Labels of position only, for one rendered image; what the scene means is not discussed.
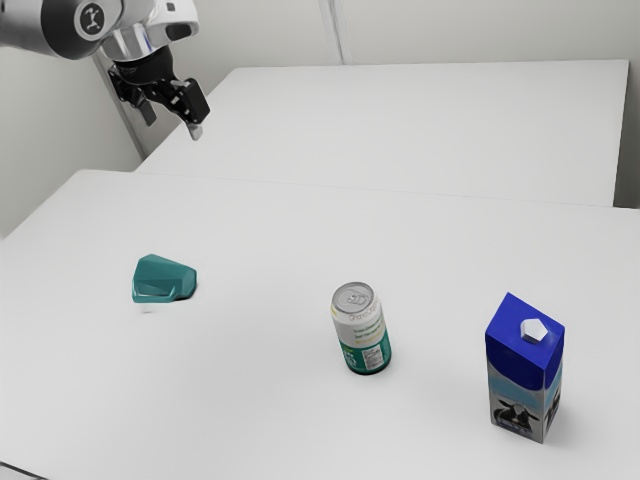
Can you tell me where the blue milk carton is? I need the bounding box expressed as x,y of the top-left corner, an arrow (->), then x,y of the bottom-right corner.
483,291 -> 567,445

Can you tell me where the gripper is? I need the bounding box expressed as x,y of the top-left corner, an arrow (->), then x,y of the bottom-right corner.
107,47 -> 212,142

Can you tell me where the white and green drink can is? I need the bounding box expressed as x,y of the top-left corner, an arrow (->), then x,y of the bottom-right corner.
330,281 -> 393,377

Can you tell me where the teal faceted mug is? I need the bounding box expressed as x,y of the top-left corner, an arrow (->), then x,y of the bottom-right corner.
130,253 -> 198,305

